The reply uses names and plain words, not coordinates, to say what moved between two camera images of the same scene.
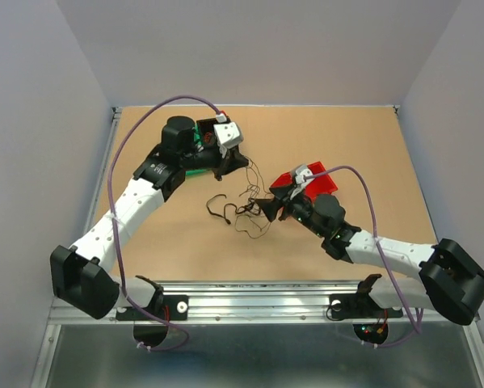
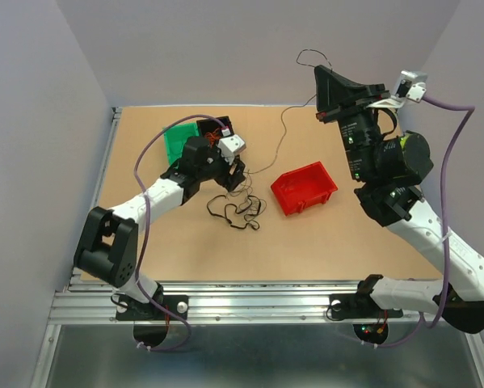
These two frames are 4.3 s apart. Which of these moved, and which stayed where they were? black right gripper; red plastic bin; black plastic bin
Moved: black right gripper
Stayed: red plastic bin; black plastic bin
